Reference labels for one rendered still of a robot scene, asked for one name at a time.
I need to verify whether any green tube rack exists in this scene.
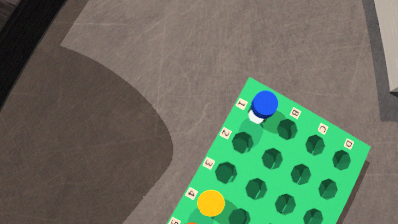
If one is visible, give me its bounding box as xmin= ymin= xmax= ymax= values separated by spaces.
xmin=167 ymin=77 xmax=370 ymax=224

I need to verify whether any blue-capped white tube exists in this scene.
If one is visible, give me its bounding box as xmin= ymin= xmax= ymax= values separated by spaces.
xmin=248 ymin=90 xmax=278 ymax=124

